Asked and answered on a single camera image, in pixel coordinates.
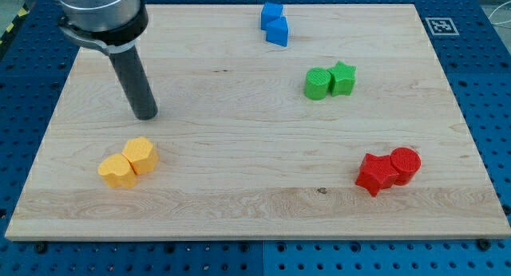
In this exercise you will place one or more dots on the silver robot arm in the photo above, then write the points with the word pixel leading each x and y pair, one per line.
pixel 108 26

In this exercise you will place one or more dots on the light wooden board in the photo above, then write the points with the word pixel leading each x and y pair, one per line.
pixel 244 154

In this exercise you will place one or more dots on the green cylinder block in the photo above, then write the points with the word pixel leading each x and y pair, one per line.
pixel 317 83

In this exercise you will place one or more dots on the green star block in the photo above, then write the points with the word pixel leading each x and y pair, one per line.
pixel 342 79

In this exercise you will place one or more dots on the blue triangular block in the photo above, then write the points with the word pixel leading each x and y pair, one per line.
pixel 277 31

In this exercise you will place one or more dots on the yellow hexagon block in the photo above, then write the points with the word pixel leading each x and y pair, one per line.
pixel 142 155

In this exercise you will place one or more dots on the blue cube block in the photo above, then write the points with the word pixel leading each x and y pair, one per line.
pixel 270 12

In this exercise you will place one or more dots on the red star block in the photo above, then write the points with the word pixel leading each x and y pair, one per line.
pixel 376 173

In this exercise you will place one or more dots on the yellow heart block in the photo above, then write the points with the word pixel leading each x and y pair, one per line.
pixel 117 171

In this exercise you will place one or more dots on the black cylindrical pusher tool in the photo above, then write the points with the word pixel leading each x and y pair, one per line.
pixel 131 75

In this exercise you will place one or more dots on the red cylinder block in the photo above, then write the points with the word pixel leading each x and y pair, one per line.
pixel 406 162

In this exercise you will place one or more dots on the white fiducial marker tag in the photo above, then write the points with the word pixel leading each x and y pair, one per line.
pixel 440 26

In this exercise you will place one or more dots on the black board clamp screw left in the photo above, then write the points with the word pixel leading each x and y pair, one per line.
pixel 40 247

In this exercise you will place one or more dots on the black board clamp screw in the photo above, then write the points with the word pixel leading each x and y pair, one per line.
pixel 483 244
pixel 40 247

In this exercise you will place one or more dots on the black board clamp screw right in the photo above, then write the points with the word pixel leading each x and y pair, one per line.
pixel 483 244

